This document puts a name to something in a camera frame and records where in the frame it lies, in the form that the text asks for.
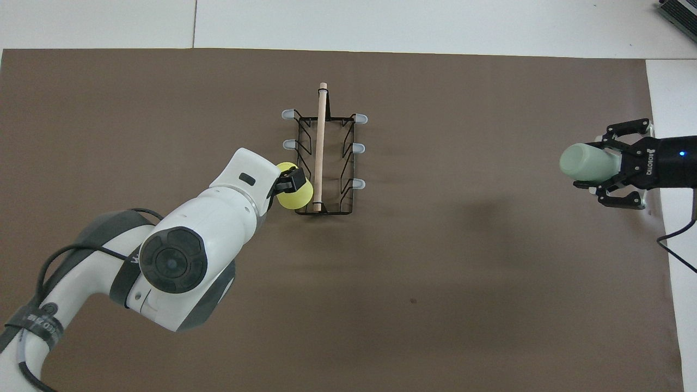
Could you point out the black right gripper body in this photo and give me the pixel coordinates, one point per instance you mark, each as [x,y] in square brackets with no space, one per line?
[667,163]

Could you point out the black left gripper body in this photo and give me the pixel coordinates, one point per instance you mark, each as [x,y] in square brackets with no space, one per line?
[280,186]

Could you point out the yellow plastic cup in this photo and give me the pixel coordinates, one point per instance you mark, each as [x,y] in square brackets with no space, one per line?
[297,200]

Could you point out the pale green plastic cup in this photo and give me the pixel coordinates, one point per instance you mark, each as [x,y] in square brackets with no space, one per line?
[585,162]

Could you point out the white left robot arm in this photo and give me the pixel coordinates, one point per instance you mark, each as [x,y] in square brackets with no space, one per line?
[207,228]

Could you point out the dark grey ridged device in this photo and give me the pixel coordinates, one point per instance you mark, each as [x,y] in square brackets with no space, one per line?
[683,8]

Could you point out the brown table mat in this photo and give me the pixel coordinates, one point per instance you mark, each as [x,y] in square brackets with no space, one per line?
[435,305]

